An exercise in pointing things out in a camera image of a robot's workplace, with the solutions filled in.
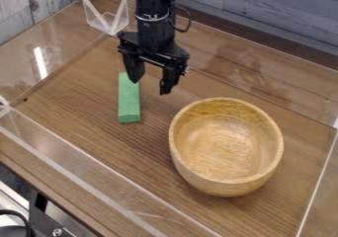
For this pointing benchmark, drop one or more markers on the clear acrylic corner bracket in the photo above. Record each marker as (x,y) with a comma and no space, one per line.
(108,22)

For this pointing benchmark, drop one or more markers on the black metal table frame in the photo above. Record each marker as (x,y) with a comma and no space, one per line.
(44,225)

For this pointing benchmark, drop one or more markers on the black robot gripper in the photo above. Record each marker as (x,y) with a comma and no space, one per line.
(161,53)

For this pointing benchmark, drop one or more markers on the light wooden bowl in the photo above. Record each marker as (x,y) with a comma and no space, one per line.
(227,146)

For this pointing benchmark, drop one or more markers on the clear acrylic enclosure wall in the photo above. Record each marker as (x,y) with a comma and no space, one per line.
(108,170)

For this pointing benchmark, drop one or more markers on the green rectangular block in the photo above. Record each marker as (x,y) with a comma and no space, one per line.
(129,99)

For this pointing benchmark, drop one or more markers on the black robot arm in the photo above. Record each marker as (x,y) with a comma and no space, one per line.
(156,17)

